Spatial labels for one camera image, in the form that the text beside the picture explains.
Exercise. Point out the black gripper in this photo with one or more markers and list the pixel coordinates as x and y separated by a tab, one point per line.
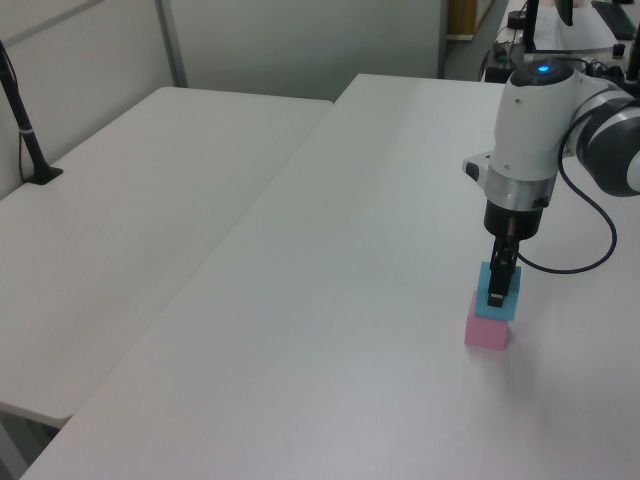
515	220

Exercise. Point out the blue cube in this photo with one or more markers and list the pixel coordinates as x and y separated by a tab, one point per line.
495	312

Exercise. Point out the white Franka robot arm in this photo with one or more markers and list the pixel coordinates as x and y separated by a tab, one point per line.
530	125

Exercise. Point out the pink cube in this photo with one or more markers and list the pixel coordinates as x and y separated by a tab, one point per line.
482	332

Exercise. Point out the low black device box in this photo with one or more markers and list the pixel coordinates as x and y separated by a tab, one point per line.
499	73

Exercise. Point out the white paper sheet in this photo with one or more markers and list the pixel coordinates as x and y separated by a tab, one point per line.
575	37

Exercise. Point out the black monitor stand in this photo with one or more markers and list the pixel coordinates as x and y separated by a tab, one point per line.
530	25

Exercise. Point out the black clamp stand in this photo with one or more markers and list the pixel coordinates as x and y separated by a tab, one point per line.
634	60

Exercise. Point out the small black cylinder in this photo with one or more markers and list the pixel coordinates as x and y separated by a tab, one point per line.
619	51

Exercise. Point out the light wooden panel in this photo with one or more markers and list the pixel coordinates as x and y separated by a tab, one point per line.
462	17

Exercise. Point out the black keyboard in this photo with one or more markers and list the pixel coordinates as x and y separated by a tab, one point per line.
617	17

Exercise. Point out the white side table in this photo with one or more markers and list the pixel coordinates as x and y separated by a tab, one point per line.
125	225

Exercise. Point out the black pole with base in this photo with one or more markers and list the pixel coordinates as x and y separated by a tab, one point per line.
25	135

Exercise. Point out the grey metal partition post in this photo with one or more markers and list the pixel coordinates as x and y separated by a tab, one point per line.
442	40
172	45

